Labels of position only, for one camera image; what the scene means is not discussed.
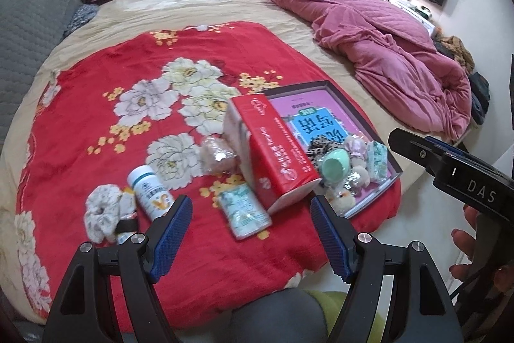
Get person's grey trousers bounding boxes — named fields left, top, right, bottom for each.
left=231, top=289, right=354, bottom=343

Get pink book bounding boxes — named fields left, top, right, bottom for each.
left=268, top=88, right=396, bottom=217

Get red cardboard box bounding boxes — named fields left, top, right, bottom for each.
left=223, top=94, right=322, bottom=215

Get white packet with black band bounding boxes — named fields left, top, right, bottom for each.
left=114, top=186, right=141, bottom=245

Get pink quilt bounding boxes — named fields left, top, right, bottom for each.
left=262, top=0, right=472, bottom=140

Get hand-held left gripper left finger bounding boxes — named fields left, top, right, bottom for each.
left=42, top=195, right=194, bottom=343

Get pink scrunchie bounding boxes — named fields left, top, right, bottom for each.
left=343, top=136, right=370, bottom=167

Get beige bed cover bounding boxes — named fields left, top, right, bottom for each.
left=0, top=0, right=454, bottom=328

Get brown clothes heap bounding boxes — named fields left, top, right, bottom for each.
left=434, top=35, right=476, bottom=74

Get beige item in clear bag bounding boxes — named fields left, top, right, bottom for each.
left=199, top=137, right=238, bottom=175

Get leopard print scrunchie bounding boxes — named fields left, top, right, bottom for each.
left=307, top=138, right=342, bottom=171

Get small white plush toy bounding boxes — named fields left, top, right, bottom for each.
left=327, top=186, right=356, bottom=217

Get green makeup sponge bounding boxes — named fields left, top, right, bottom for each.
left=323, top=156, right=352, bottom=187

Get yellow-green garment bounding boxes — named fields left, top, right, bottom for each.
left=313, top=291, right=386, bottom=343

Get blue patterned pillow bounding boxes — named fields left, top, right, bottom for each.
left=64, top=3, right=99, bottom=36

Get small clear packet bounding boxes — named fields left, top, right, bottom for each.
left=345, top=170, right=362, bottom=191

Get teal tissue pack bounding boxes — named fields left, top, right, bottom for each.
left=367, top=140, right=388, bottom=181
left=218, top=183, right=273, bottom=240

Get dark shallow tray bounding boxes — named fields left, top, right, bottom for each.
left=261, top=80, right=403, bottom=219

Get dark clothes heap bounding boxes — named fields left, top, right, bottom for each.
left=468, top=72, right=491, bottom=127

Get white television cabinet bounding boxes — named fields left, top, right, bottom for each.
left=395, top=0, right=436, bottom=34

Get person's right hand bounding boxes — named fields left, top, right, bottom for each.
left=449, top=204, right=479, bottom=280

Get grey quilted headboard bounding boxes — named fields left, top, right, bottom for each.
left=0, top=0, right=81, bottom=151

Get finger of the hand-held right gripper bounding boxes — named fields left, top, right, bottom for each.
left=425, top=136, right=503, bottom=176
left=387, top=127, right=449, bottom=178

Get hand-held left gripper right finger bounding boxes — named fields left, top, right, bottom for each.
left=310, top=195, right=462, bottom=343

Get red floral blanket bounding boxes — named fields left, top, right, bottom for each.
left=14, top=22, right=402, bottom=336

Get white scrunchie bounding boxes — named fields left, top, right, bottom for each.
left=84, top=184, right=139, bottom=245

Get white plastic bottle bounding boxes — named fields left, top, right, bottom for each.
left=127, top=165, right=175, bottom=223

